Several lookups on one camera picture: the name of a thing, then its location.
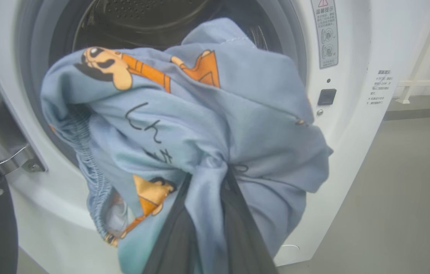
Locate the steel washing machine drum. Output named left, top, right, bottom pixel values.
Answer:
left=72, top=0, right=285, bottom=53

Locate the black door latch socket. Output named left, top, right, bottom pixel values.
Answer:
left=317, top=88, right=337, bottom=106

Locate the grey warning instruction sticker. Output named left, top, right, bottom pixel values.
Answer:
left=310, top=0, right=339, bottom=70

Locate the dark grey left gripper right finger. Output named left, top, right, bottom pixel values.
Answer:
left=220, top=169, right=278, bottom=274

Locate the white metal frame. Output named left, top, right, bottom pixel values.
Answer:
left=395, top=0, right=430, bottom=105

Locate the blue cartoon print garment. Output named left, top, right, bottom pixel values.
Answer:
left=40, top=17, right=334, bottom=274

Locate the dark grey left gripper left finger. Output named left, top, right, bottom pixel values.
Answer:
left=142, top=173, right=200, bottom=274

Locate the white front-load washing machine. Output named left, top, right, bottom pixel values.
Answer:
left=0, top=0, right=422, bottom=274

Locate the round white filter cover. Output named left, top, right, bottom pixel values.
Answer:
left=279, top=244, right=301, bottom=255

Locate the small printed text label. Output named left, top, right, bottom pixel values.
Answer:
left=367, top=69, right=394, bottom=106

